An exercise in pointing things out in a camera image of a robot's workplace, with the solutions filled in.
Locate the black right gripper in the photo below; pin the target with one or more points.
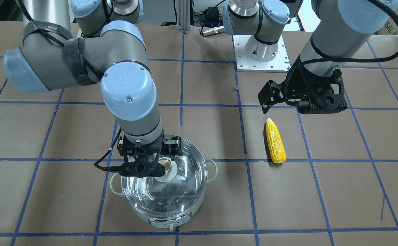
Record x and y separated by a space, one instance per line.
173 144

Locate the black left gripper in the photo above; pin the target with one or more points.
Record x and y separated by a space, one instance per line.
299 91

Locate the glass pot lid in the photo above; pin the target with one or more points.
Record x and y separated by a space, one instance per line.
164 177

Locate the yellow corn cob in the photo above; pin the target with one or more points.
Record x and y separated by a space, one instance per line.
274 142

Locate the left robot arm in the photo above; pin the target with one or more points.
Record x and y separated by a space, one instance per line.
345 25

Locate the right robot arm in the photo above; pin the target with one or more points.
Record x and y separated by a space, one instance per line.
110 51

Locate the pale green steel pot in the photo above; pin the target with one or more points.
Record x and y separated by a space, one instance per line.
168 201

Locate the brown paper table cover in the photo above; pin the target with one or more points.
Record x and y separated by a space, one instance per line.
338 186

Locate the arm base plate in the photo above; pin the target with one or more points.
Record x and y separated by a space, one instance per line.
253 56

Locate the aluminium frame post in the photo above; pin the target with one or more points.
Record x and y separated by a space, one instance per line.
183 14

